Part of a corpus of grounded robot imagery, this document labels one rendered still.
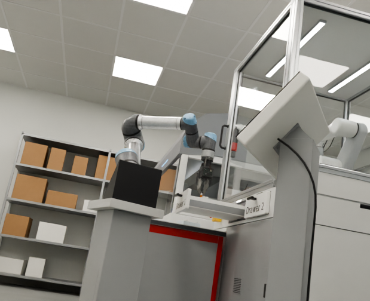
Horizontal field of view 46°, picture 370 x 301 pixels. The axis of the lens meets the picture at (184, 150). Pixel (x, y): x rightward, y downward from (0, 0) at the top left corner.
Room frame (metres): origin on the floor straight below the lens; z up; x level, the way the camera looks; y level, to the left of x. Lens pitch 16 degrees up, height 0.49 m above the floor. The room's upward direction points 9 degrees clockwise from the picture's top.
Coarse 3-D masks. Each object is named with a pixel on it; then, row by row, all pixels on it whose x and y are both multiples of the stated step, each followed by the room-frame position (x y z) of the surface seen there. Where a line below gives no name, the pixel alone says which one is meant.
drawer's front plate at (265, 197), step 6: (264, 192) 2.10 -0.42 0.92; (270, 192) 2.07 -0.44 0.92; (246, 198) 2.34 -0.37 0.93; (258, 198) 2.17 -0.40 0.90; (264, 198) 2.09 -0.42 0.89; (246, 204) 2.33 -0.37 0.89; (252, 204) 2.24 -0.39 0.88; (258, 204) 2.16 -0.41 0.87; (264, 204) 2.08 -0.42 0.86; (252, 210) 2.23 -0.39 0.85; (264, 210) 2.07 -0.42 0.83; (246, 216) 2.31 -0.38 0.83; (252, 216) 2.23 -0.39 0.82
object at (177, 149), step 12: (204, 120) 3.28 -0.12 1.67; (216, 120) 3.30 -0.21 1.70; (204, 132) 3.29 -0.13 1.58; (216, 132) 3.30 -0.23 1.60; (180, 144) 3.29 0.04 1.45; (216, 144) 3.31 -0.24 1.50; (168, 156) 3.80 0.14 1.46; (192, 156) 3.28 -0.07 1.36; (216, 156) 3.32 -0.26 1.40; (180, 168) 3.26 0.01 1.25; (180, 180) 3.27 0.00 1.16; (180, 192) 3.27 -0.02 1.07; (168, 216) 3.32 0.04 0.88; (180, 216) 3.27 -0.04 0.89; (192, 216) 3.30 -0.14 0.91; (204, 216) 3.31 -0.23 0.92
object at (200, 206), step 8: (192, 200) 2.34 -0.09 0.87; (200, 200) 2.35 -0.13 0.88; (208, 200) 2.36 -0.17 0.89; (192, 208) 2.39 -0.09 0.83; (200, 208) 2.35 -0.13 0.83; (208, 208) 2.35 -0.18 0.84; (216, 208) 2.36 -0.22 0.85; (224, 208) 2.37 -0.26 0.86; (232, 208) 2.38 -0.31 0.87; (240, 208) 2.39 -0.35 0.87; (208, 216) 2.61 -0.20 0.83; (216, 216) 2.55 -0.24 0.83; (224, 216) 2.50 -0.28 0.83; (232, 216) 2.45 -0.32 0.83; (240, 216) 2.40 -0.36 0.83
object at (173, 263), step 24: (168, 240) 2.56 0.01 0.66; (192, 240) 2.59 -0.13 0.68; (216, 240) 2.61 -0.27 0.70; (144, 264) 2.54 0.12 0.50; (168, 264) 2.57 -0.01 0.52; (192, 264) 2.59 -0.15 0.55; (216, 264) 2.62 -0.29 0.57; (144, 288) 2.55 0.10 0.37; (168, 288) 2.57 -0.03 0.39; (192, 288) 2.60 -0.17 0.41; (216, 288) 2.62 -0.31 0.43
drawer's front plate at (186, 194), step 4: (188, 188) 2.32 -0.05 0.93; (184, 192) 2.41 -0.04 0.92; (188, 192) 2.31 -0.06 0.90; (184, 196) 2.39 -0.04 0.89; (188, 196) 2.32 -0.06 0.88; (180, 200) 2.49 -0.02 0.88; (184, 200) 2.37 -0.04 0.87; (188, 200) 2.32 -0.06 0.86; (176, 204) 2.58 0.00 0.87; (188, 204) 2.32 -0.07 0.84; (180, 208) 2.45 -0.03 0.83; (184, 208) 2.34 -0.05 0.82; (176, 212) 2.54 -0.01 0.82; (180, 212) 2.51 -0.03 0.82
